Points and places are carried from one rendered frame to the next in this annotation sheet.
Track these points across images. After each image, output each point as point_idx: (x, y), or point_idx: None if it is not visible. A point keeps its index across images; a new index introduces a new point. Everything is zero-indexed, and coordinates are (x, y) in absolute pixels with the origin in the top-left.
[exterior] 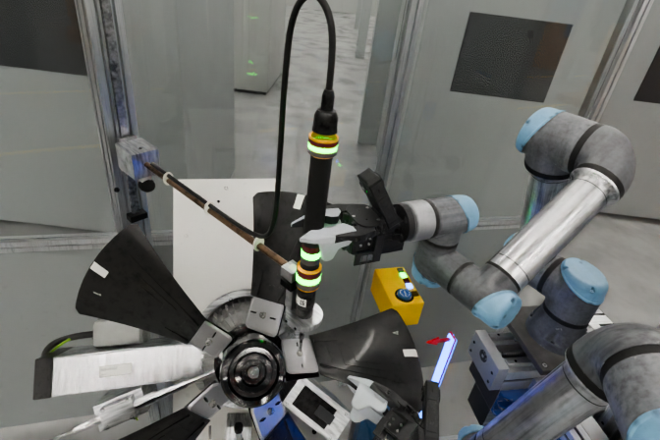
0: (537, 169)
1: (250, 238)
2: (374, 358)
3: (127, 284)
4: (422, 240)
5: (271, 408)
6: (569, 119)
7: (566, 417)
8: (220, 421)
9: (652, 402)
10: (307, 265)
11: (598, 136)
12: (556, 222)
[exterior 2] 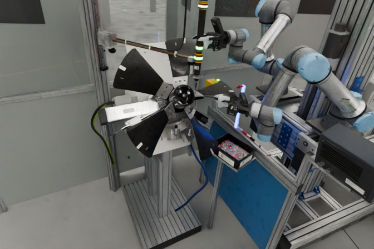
0: (264, 21)
1: (172, 53)
2: (220, 92)
3: (133, 71)
4: (231, 46)
5: (190, 111)
6: (271, 0)
7: (283, 83)
8: (164, 134)
9: (301, 55)
10: (199, 51)
11: (281, 3)
12: (272, 31)
